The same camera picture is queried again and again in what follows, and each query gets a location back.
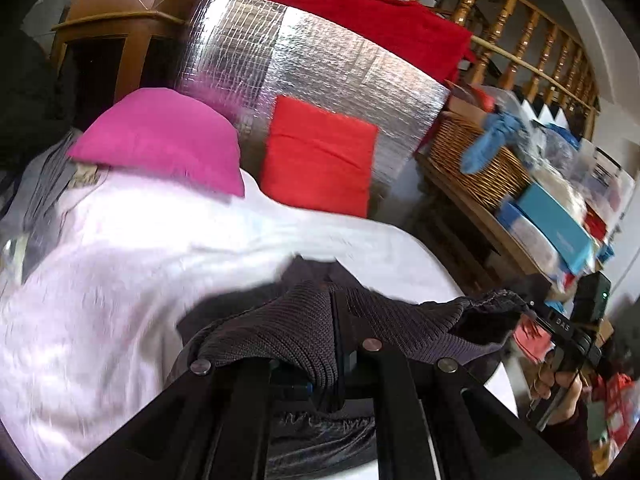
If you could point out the white bed blanket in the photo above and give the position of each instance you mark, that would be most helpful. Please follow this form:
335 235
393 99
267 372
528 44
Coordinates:
150 275

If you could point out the silver foil headboard panel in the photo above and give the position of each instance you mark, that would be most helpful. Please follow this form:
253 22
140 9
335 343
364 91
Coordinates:
240 55

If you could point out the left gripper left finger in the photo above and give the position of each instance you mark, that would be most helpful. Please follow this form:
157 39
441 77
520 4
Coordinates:
210 426

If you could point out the tissue pack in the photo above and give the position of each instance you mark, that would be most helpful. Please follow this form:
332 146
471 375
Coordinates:
535 244

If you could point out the black coat pile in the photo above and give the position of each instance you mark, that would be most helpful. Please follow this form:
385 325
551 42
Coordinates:
37 102

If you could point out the teal cardboard box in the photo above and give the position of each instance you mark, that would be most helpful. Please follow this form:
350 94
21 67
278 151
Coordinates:
567 236

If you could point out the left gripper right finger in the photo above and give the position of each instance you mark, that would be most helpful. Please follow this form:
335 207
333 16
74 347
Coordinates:
434 421

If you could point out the wooden side table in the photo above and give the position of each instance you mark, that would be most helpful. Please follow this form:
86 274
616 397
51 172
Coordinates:
476 250

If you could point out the black quilted jacket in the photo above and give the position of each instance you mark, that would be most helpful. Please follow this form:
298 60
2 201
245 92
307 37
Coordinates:
311 319

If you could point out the pink pillow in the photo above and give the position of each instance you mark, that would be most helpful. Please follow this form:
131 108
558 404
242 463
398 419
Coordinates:
164 133

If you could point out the person right hand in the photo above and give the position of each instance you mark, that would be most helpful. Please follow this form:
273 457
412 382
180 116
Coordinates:
555 393

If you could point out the red pillow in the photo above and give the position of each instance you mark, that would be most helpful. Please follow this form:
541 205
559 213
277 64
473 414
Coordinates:
318 160

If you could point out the grey garment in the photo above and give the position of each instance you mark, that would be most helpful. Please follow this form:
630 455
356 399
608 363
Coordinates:
31 224

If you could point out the clear plastic storage box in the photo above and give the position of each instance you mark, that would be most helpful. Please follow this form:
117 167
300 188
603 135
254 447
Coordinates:
604 185

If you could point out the blue cloth in basket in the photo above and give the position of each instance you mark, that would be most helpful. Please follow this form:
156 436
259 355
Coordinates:
499 130

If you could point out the wicker basket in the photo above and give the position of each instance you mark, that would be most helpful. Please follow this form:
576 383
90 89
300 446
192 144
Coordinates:
505 176

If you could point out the wooden stair railing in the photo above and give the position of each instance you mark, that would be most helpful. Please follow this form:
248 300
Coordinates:
524 46

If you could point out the red cloth on headboard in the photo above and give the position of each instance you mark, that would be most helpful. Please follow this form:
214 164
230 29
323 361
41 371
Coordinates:
407 29

